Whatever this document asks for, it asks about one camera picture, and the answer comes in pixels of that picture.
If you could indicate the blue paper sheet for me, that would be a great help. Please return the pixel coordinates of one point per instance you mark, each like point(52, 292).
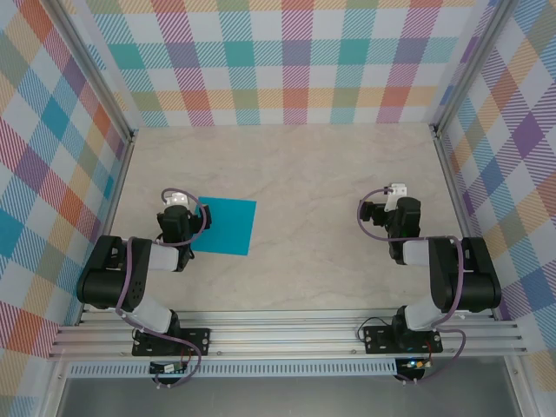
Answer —
point(230, 226)

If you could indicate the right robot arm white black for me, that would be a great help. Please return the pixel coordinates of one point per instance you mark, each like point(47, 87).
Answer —
point(416, 253)

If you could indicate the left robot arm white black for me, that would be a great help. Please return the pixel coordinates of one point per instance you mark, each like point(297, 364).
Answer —
point(160, 258)

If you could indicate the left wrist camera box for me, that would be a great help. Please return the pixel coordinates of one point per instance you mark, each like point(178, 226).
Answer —
point(176, 200)

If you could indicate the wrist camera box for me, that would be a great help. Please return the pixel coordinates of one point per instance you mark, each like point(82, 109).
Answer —
point(397, 190)
point(176, 200)

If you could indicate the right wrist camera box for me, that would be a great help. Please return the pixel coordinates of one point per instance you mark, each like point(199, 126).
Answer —
point(397, 190)

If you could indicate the aluminium side rail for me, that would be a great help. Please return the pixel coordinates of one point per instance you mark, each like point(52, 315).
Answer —
point(115, 195)
point(454, 195)

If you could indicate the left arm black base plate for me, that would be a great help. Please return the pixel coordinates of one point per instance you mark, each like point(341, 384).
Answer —
point(197, 341)

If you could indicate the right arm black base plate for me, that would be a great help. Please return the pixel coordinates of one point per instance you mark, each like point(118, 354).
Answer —
point(378, 343)

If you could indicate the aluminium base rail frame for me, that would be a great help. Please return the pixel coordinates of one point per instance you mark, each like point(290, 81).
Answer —
point(282, 336)

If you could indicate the aluminium corner post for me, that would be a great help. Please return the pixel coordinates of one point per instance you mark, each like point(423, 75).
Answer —
point(468, 65)
point(94, 65)

